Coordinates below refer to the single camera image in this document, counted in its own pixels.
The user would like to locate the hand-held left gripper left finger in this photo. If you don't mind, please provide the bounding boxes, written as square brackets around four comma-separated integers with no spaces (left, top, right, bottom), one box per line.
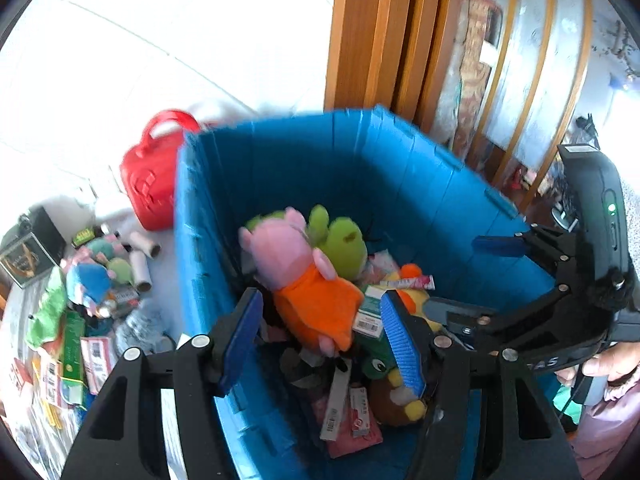
[60,287,266,480]

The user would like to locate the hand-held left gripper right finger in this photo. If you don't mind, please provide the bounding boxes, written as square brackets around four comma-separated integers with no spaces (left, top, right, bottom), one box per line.
[380,290,583,480]

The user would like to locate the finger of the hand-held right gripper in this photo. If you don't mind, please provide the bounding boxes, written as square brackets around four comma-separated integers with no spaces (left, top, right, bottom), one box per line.
[471,225,583,286]
[424,282,601,358]

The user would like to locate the grey furry plush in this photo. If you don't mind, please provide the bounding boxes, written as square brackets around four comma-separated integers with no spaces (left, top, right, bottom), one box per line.
[116,307,173,357]

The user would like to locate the blue storage bin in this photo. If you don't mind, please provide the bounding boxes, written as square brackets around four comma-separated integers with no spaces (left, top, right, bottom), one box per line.
[172,105,576,480]

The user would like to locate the person's right forearm pink sleeve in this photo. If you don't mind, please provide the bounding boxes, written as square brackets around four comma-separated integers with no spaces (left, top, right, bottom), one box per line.
[570,360,640,480]

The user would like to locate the person's right hand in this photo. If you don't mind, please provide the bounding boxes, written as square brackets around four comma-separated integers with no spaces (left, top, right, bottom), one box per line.
[581,342,640,386]

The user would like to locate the orange yellow plush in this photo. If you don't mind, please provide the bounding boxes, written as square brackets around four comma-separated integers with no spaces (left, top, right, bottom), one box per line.
[387,263,446,333]

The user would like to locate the green white small box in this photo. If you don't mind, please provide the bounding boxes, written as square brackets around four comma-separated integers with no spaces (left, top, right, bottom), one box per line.
[352,284,388,341]

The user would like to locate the pink candy tube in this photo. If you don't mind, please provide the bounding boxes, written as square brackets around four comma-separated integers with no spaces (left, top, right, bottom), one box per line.
[382,274,436,292]

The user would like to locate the brown yellow duck plush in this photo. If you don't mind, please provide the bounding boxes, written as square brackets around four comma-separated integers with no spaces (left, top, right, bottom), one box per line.
[361,352,430,427]

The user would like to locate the pink pig plush orange dress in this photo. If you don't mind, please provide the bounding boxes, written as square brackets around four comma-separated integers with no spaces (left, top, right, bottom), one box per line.
[238,207,366,356]

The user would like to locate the white barcode strip box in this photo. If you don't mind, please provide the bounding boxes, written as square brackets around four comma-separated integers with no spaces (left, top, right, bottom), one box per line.
[320,369,351,442]

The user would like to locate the pink packet red label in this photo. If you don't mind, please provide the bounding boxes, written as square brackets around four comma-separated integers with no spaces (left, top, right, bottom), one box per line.
[325,384,385,458]

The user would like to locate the green frog plush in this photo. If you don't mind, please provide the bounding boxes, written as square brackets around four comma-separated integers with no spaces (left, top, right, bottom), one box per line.
[306,204,368,281]

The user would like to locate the white cardboard roll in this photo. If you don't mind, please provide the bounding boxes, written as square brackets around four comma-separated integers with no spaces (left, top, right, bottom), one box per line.
[129,251,152,293]
[129,231,162,260]

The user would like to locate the blue pig plush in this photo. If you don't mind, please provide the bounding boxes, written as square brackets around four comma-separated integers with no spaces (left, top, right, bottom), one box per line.
[65,262,113,318]

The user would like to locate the green cardboard box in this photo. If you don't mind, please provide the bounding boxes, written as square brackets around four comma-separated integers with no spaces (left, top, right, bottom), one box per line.
[59,310,87,411]

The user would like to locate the red handbag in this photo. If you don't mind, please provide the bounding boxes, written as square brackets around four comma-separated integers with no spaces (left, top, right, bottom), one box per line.
[120,110,203,232]

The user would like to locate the wooden slat glass partition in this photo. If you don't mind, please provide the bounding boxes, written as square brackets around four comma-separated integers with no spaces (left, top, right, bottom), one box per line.
[452,0,596,201]

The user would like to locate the small dark bottle green label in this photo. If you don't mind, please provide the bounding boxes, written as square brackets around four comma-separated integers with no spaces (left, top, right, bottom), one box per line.
[71,225,110,249]

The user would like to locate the rolled patterned carpet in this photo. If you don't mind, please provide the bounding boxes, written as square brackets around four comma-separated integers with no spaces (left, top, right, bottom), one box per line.
[450,0,503,151]

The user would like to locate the green dinosaur plush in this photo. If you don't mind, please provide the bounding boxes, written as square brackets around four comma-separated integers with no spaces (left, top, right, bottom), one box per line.
[25,267,68,351]

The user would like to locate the black box gold print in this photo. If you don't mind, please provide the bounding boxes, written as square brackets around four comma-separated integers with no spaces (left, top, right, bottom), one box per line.
[0,206,67,289]

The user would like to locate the wooden door frame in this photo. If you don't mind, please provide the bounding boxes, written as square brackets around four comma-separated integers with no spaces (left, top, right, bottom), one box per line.
[324,0,468,133]

